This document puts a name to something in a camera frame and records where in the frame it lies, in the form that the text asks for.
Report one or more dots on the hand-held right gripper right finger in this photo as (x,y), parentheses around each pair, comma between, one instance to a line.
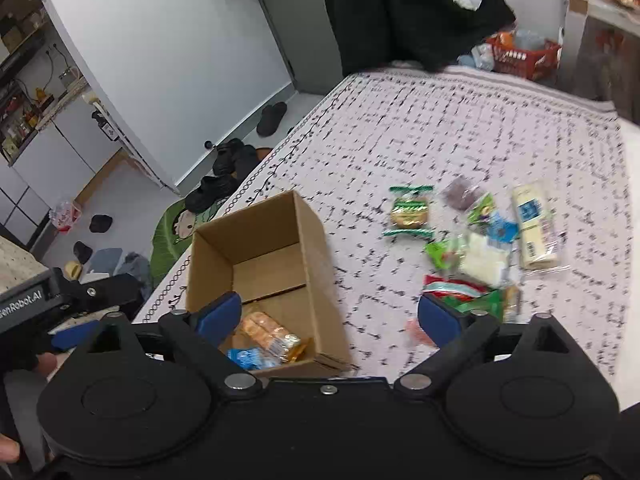
(439,320)

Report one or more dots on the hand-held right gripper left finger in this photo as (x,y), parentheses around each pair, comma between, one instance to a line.
(218,314)

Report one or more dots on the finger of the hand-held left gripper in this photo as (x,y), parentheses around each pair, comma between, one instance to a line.
(107,295)
(75,336)

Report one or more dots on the orange sausage stick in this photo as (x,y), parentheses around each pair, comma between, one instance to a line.
(417,332)

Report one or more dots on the red white green snack packet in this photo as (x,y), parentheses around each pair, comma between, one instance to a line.
(450,287)

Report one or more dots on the dark green snack packet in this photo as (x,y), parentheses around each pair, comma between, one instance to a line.
(492,300)

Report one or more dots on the bright green snack packet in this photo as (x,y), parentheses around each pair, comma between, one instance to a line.
(442,255)

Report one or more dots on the brown cardboard box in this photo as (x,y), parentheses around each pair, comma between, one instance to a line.
(260,245)

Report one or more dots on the green and blue snack packet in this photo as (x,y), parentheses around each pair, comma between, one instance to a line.
(501,227)

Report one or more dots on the green white cake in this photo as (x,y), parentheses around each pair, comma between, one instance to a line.
(411,210)

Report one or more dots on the purple brown snack packet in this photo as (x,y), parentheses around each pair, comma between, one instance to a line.
(461,193)

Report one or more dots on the long cream wafer packet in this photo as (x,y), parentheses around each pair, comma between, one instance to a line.
(535,225)

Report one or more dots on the person's left hand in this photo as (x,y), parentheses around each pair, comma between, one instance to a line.
(30,357)

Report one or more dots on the blue grey clothing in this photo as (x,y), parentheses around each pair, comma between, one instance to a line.
(117,262)

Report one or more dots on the yellow slipper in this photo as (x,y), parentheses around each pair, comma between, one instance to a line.
(74,271)

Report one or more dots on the black slipper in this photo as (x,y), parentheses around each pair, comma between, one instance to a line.
(265,122)
(82,251)
(277,112)

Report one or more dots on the light blue snack packet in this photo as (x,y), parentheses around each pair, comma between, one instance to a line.
(247,357)

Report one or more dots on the orange snack packet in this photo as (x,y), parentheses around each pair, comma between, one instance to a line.
(267,335)

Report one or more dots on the green cartoon mat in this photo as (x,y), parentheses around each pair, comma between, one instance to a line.
(172,240)

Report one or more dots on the red white plastic bag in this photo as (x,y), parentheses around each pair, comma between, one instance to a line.
(64,215)

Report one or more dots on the black chunky shoe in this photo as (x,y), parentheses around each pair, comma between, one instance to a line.
(237,157)
(207,192)

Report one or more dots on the white cabinet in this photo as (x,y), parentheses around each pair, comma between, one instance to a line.
(45,175)

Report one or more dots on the cluttered kitchen shelf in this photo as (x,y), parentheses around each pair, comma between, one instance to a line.
(30,105)

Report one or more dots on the white door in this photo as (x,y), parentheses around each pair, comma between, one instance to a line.
(165,60)

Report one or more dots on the light blue white cloth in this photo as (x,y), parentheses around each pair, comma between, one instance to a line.
(477,57)

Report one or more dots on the red plastic basket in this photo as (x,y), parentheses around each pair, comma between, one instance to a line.
(525,62)

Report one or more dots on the orange packet in basket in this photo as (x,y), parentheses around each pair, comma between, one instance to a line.
(505,39)

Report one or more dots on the pale grey-blue bundle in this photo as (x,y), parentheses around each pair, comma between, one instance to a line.
(530,40)

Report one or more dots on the white desk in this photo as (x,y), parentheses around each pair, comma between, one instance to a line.
(600,60)

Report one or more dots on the black clothing pile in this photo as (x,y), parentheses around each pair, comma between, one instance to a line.
(415,15)

